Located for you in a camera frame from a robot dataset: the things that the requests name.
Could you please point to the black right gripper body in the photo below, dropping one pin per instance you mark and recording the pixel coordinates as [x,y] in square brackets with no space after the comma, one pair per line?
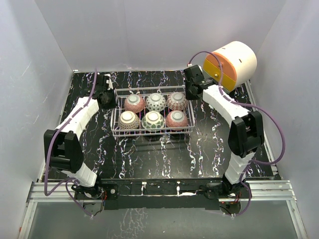
[188,93]

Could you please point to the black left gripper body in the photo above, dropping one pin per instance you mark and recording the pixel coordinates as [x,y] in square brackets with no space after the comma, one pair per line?
[111,101]

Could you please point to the white wire dish rack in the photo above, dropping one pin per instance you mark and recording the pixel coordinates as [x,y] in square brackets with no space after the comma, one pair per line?
[122,94]

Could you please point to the white bowl green leaves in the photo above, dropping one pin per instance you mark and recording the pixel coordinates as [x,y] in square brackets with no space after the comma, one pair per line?
[153,121]

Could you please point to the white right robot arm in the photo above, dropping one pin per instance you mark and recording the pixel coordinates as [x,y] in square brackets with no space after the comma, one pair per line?
[246,133]

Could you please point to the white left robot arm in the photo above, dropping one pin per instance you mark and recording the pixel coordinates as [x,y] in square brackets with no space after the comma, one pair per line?
[62,144]

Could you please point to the white bowl red lattice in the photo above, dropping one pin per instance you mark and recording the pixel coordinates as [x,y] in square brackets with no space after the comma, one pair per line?
[177,101]

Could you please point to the pink floral bowl back left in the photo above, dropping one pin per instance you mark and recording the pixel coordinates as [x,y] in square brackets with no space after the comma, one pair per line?
[134,103]

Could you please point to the pink floral bowl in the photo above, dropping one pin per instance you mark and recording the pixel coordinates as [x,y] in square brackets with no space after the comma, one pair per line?
[134,103]
[177,120]

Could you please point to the brown patterned bowl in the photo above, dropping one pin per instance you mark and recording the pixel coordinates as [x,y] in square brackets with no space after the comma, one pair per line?
[128,120]

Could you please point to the pink floral bowl front right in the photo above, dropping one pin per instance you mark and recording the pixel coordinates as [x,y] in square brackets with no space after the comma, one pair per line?
[177,120]

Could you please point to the white bowl brown diamonds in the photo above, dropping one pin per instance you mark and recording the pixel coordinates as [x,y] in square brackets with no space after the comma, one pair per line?
[155,102]

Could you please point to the round white mini drawer cabinet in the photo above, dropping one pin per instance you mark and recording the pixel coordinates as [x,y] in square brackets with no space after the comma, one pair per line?
[233,64]

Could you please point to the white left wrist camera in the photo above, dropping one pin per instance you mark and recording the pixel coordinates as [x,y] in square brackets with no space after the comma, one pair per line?
[108,81]

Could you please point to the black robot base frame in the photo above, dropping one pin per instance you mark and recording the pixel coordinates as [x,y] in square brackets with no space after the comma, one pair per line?
[204,193]

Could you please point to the aluminium rail frame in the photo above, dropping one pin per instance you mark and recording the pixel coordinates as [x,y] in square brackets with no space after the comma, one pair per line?
[202,155]

